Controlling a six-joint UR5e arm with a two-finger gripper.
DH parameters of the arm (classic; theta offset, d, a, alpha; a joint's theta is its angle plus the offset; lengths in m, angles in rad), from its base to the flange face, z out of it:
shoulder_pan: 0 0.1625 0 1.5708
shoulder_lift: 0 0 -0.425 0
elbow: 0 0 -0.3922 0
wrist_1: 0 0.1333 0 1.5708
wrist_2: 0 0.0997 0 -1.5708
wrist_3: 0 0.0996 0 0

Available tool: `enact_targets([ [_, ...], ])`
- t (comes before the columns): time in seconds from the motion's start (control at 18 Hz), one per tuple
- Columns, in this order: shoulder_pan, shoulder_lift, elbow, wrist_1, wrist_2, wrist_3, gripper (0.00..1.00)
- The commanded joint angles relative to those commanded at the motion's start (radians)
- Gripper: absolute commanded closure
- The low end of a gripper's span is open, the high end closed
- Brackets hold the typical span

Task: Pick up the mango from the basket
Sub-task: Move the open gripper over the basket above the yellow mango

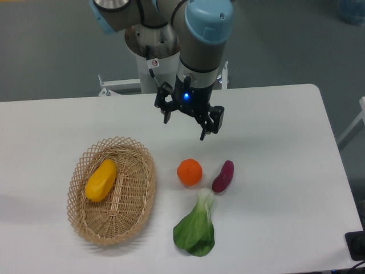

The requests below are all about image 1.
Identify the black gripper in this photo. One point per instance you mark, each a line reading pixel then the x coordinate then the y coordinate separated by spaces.
pixel 192 101

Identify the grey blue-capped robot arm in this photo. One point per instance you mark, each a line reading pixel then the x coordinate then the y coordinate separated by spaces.
pixel 202 27

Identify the yellow mango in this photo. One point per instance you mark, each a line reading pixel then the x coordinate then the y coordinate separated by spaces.
pixel 101 181

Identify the woven wicker basket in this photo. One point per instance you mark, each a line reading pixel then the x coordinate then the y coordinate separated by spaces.
pixel 126 208

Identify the orange fruit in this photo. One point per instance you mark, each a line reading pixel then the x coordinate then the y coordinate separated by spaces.
pixel 189 172

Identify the purple eggplant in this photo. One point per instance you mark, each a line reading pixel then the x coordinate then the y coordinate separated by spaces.
pixel 224 178

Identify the green bok choy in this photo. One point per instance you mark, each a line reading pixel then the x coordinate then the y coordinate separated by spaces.
pixel 195 232

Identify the blue object top right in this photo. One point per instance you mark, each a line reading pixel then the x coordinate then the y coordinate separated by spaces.
pixel 352 11

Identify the black device at table edge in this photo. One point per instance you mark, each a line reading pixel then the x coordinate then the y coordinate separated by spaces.
pixel 355 245

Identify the white frame at right edge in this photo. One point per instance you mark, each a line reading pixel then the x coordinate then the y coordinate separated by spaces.
pixel 352 129

